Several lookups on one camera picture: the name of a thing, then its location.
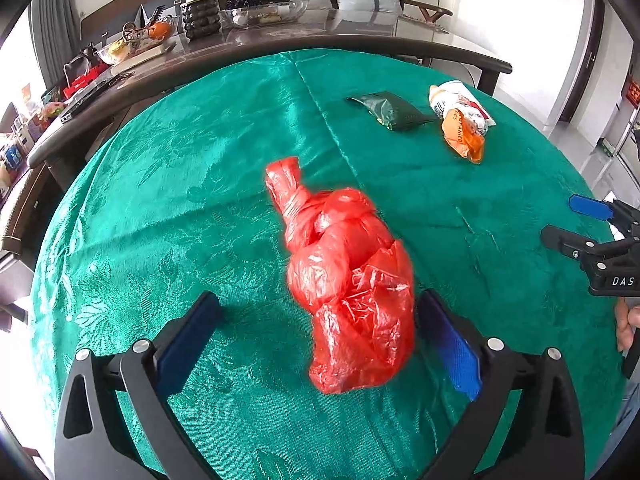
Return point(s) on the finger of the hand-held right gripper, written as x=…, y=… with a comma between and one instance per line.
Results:
x=590, y=206
x=567, y=240

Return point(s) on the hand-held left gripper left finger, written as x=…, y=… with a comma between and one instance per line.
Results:
x=187, y=345

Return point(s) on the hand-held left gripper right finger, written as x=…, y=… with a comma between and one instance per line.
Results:
x=455, y=347

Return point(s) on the red plastic bag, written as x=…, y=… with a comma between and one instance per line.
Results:
x=350, y=270

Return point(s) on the person's right hand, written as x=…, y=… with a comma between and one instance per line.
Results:
x=629, y=322

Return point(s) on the orange wrapper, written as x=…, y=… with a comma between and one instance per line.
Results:
x=462, y=135

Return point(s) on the green tablecloth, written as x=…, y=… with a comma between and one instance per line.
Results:
x=175, y=185

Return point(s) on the white and red snack packet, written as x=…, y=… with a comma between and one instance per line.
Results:
x=457, y=97

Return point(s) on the dark green packet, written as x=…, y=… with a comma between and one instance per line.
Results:
x=395, y=110

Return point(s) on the wooden armrest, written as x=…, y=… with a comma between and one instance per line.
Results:
x=425, y=9

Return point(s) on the colourful toy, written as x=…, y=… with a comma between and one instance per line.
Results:
x=51, y=110

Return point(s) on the scissors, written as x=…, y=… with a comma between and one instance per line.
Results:
x=119, y=78

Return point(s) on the red box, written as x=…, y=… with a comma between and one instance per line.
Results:
x=82, y=82

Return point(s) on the book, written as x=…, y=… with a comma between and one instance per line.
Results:
x=150, y=55

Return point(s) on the dark handbag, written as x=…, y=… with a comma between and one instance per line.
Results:
x=82, y=60

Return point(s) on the glass fruit bowl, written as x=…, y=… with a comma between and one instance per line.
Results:
x=135, y=42

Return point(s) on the black bubbled plant pot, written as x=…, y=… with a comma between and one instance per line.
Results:
x=201, y=17

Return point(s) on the dark dining table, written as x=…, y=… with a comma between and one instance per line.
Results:
x=300, y=35

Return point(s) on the dark sofa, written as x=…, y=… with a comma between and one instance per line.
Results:
x=110, y=20

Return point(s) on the black potted plant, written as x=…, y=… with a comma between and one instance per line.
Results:
x=160, y=7

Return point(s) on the glass bowl of dark grapes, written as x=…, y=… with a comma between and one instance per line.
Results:
x=265, y=7

